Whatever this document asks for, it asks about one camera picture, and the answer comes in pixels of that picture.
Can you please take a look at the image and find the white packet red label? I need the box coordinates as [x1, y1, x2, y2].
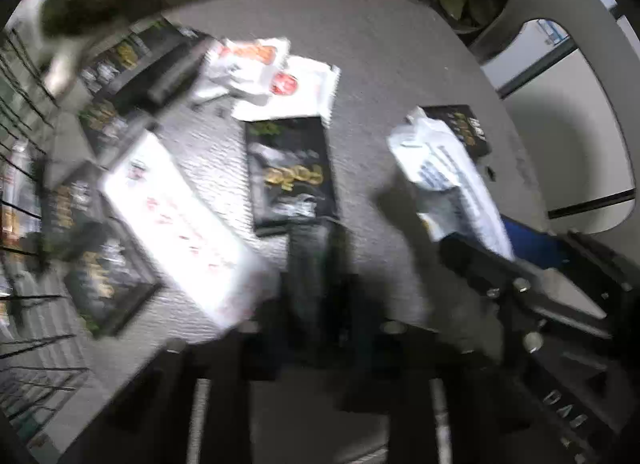
[231, 55, 342, 124]

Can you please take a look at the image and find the white packet orange print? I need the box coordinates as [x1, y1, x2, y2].
[192, 38, 291, 105]

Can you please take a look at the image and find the black wire basket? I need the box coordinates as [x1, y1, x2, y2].
[0, 24, 96, 425]

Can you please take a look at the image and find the white packet blue print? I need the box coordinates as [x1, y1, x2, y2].
[387, 106, 516, 261]

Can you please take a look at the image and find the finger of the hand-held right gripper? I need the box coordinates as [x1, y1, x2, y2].
[439, 234, 532, 306]
[502, 216, 636, 295]

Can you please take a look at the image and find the large white packet red print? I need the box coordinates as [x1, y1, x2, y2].
[99, 131, 281, 332]

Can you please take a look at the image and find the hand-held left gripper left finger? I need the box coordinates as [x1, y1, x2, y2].
[75, 221, 325, 464]

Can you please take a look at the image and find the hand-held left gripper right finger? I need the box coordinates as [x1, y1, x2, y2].
[325, 226, 551, 464]

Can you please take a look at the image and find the long black box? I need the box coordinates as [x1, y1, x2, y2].
[147, 39, 213, 105]

